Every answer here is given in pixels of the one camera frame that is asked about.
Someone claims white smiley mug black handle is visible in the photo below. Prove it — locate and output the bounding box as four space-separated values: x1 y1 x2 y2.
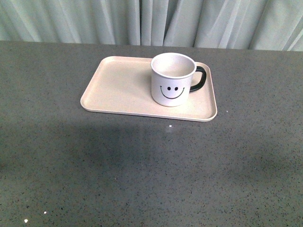
151 52 207 107

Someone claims beige rectangular tray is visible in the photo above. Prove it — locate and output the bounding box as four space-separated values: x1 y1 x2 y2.
80 56 217 122

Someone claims white pleated curtain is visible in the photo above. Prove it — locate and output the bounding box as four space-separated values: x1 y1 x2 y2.
0 0 303 51

